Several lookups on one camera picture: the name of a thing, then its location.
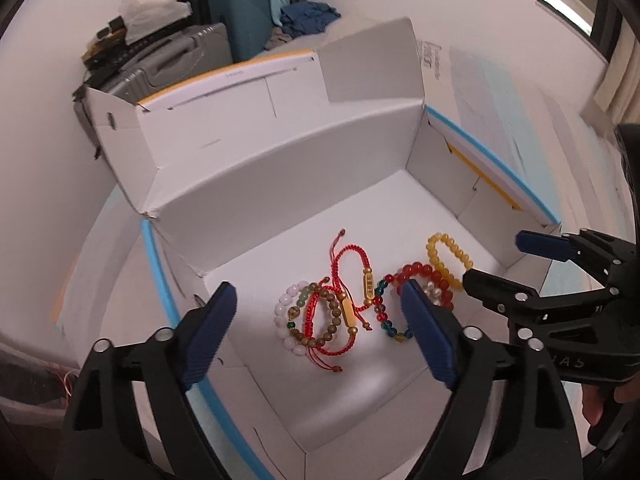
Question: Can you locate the red cord bracelet gold charm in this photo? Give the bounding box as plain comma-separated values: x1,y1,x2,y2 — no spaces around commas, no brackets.
327,230,378,311

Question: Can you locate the blue clothes pile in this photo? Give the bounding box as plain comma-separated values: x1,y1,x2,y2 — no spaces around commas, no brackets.
279,1,342,38

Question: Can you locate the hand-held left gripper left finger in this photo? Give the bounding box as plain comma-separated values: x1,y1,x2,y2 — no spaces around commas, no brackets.
60,281,238,480

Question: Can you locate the red cord bracelet wooden tube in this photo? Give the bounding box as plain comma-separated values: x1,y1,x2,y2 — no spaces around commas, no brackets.
302,275,373,373

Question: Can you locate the person's right hand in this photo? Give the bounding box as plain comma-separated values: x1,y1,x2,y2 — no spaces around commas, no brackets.
580,382,628,427

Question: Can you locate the yellow bead bracelet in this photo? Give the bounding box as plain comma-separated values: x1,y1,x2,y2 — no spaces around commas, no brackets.
426,232,476,291

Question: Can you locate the multicolour glass bead bracelet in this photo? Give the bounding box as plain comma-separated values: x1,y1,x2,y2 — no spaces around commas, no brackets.
372,274,413,343

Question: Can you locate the grey suitcase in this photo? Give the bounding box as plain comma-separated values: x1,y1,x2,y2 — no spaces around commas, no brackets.
72,22,233,146

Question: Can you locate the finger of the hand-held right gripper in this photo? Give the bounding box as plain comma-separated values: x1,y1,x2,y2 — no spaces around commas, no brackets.
462,269,608,334
516,228,640,292

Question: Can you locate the teal suitcase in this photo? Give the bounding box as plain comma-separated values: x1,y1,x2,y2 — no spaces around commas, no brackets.
207,0,281,63

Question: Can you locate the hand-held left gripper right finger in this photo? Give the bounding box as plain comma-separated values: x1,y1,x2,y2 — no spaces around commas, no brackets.
397,280,586,480

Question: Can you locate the red bead bracelet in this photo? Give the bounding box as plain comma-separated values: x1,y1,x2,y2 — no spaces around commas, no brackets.
387,261,455,313

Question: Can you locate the dark framed window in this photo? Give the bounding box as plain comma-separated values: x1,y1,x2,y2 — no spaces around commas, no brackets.
536,0,626,63

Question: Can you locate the black flat object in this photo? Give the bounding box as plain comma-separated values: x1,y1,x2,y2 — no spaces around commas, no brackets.
80,17,151,73

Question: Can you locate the black suitcase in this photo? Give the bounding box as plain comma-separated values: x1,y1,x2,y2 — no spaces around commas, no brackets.
187,0,211,28

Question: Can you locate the white plastic bag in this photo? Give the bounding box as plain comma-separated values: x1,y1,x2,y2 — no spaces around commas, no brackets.
117,0,191,43

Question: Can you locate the blue yellow printed cardboard box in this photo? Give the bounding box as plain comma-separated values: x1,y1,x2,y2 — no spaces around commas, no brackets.
82,16,561,480

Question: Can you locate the white bead bracelet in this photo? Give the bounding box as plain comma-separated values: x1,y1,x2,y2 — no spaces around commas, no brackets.
272,280,313,358

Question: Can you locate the green brown bead bracelet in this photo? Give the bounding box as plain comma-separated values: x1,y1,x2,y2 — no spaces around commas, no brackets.
286,282,346,348

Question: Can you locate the beige curtain beside window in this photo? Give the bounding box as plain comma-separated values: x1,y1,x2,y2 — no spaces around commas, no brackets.
592,7,640,126

